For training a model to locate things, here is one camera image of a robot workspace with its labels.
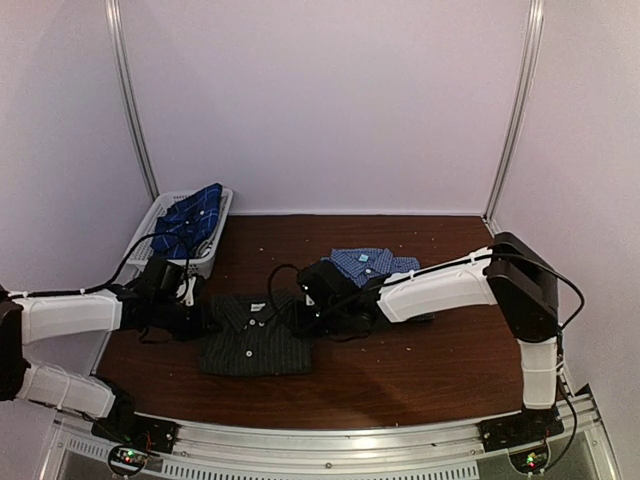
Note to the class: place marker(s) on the right aluminium frame post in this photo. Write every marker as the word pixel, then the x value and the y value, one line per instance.
pixel 527 70

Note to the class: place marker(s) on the right round controller board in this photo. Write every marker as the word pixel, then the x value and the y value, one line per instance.
pixel 530 461

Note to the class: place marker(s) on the left round controller board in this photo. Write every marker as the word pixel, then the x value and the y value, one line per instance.
pixel 125 460

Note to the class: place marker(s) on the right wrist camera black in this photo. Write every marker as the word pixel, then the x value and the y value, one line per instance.
pixel 325 285

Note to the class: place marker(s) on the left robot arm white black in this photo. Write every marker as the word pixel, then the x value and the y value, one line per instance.
pixel 29 318

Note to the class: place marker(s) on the aluminium front rail base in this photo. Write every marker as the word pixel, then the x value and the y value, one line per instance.
pixel 450 450

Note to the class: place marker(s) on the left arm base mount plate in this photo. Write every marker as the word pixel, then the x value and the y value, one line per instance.
pixel 145 433

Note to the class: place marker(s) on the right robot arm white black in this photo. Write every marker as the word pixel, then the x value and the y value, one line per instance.
pixel 506 274

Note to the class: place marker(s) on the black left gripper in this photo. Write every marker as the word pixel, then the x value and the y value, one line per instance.
pixel 200 310

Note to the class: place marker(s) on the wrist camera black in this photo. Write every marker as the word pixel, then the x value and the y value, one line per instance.
pixel 325 285
pixel 164 281

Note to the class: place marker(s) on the round controller board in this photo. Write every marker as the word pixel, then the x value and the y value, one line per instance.
pixel 530 461
pixel 125 460

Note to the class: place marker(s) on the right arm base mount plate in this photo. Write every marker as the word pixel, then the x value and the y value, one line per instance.
pixel 522 428

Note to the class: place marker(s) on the white plastic laundry basket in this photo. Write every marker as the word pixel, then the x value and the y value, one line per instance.
pixel 139 249

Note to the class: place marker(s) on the left aluminium frame post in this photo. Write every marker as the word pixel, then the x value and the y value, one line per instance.
pixel 126 86

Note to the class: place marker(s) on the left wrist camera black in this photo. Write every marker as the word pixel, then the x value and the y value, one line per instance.
pixel 164 281

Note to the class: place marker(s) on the aluminium frame post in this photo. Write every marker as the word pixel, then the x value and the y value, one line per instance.
pixel 126 86
pixel 527 70

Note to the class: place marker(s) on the dark blue plaid shirt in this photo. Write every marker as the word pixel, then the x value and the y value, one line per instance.
pixel 187 224

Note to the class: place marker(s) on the black pinstriped long sleeve shirt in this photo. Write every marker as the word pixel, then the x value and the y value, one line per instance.
pixel 250 336

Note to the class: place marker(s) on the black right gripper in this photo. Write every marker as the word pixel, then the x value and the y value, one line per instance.
pixel 301 327

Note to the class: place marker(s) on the light blue checked shirt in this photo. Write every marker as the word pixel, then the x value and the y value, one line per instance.
pixel 360 265

